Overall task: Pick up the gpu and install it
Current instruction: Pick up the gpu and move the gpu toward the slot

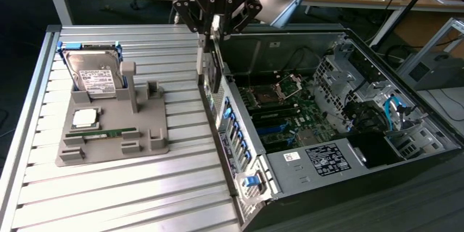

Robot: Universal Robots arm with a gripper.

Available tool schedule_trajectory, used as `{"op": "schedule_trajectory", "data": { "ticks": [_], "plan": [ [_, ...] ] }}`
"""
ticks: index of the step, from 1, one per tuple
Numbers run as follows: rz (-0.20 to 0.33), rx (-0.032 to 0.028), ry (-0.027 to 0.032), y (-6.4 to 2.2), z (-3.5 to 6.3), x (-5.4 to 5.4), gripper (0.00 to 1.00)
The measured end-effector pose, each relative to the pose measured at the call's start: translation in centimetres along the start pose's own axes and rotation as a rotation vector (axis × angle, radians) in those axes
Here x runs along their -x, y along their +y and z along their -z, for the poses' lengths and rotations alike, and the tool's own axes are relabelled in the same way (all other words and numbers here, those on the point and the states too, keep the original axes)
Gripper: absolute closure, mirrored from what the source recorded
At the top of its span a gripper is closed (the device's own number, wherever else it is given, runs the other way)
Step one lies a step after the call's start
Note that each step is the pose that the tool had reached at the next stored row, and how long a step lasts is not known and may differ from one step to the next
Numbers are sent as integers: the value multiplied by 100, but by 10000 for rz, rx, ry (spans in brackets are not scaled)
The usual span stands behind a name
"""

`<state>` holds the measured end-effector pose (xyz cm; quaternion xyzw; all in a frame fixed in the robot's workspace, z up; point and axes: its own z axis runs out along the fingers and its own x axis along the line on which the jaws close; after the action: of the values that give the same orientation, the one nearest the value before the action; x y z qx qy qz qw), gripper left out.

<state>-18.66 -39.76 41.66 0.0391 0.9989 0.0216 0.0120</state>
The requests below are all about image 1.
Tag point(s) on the Nvidia Quadro graphics card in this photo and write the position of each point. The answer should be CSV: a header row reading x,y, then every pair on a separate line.
x,y
213,66

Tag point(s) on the open black PC case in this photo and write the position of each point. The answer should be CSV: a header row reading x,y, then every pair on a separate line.
x,y
399,188

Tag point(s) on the black slanted pole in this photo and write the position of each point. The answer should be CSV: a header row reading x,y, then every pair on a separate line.
x,y
409,6

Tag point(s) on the silver power supply unit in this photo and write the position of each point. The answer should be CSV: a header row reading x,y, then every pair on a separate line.
x,y
289,180

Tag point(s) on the green RAM stick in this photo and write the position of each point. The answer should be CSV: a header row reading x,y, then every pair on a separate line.
x,y
108,133

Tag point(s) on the blue case release latch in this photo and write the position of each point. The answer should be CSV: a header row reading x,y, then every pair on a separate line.
x,y
249,182

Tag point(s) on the grey 3D-printed parts rack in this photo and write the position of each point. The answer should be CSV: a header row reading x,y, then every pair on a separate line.
x,y
108,150

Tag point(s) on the metal disk bay cage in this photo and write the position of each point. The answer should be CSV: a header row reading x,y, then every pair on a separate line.
x,y
340,77

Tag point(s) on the hard disk in blue caddy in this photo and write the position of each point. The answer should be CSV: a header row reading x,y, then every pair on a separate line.
x,y
93,71

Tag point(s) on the silver CPU chip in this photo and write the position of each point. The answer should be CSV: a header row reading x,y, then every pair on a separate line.
x,y
84,119

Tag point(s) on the grey computer box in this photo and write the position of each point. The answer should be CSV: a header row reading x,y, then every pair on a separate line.
x,y
439,71

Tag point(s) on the silver chipset heatsink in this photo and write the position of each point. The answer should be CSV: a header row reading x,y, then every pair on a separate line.
x,y
305,137

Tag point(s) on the blue card retention clip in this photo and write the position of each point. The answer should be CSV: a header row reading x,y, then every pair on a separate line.
x,y
227,102
243,147
228,113
248,158
233,125
239,135

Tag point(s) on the CPU socket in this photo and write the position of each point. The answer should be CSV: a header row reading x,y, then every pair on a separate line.
x,y
265,94

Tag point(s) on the metal socket cover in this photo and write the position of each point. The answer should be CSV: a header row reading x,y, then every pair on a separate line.
x,y
289,82

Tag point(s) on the blue expansion slot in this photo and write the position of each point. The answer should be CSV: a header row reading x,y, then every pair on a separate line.
x,y
269,130

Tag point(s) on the aluminium profile frame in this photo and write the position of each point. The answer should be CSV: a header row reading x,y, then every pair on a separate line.
x,y
440,32

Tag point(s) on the cluttered wooden desk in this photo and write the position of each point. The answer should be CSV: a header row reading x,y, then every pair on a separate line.
x,y
416,3

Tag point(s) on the green Dell motherboard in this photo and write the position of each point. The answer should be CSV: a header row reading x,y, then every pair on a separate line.
x,y
308,107

